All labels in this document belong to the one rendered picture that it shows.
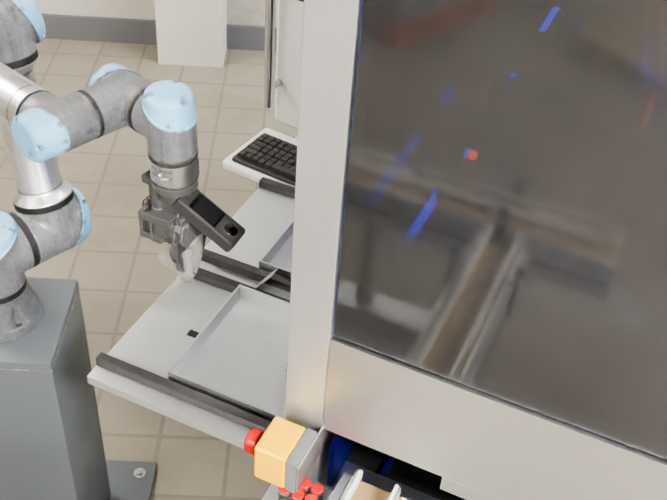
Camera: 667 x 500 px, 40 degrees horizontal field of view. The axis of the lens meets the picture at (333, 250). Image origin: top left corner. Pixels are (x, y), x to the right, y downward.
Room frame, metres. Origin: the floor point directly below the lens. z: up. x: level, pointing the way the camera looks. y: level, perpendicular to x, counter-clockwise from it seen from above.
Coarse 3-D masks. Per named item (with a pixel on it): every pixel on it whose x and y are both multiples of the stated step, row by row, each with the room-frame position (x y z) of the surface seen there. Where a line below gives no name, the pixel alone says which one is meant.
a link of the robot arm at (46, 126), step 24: (0, 72) 1.20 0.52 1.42; (0, 96) 1.15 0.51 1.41; (24, 96) 1.14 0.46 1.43; (48, 96) 1.14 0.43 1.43; (72, 96) 1.14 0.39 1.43; (24, 120) 1.07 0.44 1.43; (48, 120) 1.08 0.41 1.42; (72, 120) 1.10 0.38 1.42; (96, 120) 1.12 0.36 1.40; (24, 144) 1.07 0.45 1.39; (48, 144) 1.06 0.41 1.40; (72, 144) 1.09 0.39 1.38
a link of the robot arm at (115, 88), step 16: (112, 64) 1.24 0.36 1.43; (96, 80) 1.21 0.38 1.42; (112, 80) 1.19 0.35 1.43; (128, 80) 1.20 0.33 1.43; (144, 80) 1.20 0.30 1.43; (96, 96) 1.15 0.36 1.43; (112, 96) 1.16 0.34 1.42; (128, 96) 1.17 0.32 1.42; (112, 112) 1.14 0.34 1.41; (128, 112) 1.15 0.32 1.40; (112, 128) 1.14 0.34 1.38
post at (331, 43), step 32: (320, 0) 0.93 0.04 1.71; (352, 0) 0.91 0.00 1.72; (320, 32) 0.92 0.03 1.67; (352, 32) 0.91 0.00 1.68; (320, 64) 0.92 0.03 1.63; (352, 64) 0.91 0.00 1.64; (320, 96) 0.92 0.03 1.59; (352, 96) 0.92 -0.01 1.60; (320, 128) 0.92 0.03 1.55; (320, 160) 0.92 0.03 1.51; (320, 192) 0.92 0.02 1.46; (320, 224) 0.92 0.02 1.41; (320, 256) 0.92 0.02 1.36; (320, 288) 0.92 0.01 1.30; (320, 320) 0.92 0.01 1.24; (288, 352) 0.93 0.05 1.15; (320, 352) 0.91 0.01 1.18; (288, 384) 0.93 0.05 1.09; (320, 384) 0.91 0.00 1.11; (288, 416) 0.93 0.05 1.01; (320, 416) 0.91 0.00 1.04
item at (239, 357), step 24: (240, 288) 1.33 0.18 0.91; (216, 312) 1.25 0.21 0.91; (240, 312) 1.28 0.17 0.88; (264, 312) 1.29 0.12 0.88; (288, 312) 1.29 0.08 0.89; (216, 336) 1.21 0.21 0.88; (240, 336) 1.22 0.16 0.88; (264, 336) 1.23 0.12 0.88; (288, 336) 1.23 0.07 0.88; (192, 360) 1.15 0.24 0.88; (216, 360) 1.15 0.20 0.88; (240, 360) 1.16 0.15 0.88; (264, 360) 1.16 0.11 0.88; (192, 384) 1.07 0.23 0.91; (216, 384) 1.10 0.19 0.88; (240, 384) 1.10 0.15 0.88; (264, 384) 1.11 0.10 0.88; (240, 408) 1.03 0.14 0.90; (264, 408) 1.05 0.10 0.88
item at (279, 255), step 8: (288, 232) 1.52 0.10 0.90; (280, 240) 1.49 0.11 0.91; (288, 240) 1.52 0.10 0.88; (272, 248) 1.45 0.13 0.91; (280, 248) 1.49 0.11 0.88; (288, 248) 1.49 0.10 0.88; (264, 256) 1.42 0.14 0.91; (272, 256) 1.45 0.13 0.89; (280, 256) 1.46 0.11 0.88; (288, 256) 1.46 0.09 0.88; (264, 264) 1.40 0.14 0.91; (272, 264) 1.40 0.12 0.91; (280, 264) 1.44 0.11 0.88; (288, 264) 1.44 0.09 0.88; (280, 272) 1.39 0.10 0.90; (288, 272) 1.38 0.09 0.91
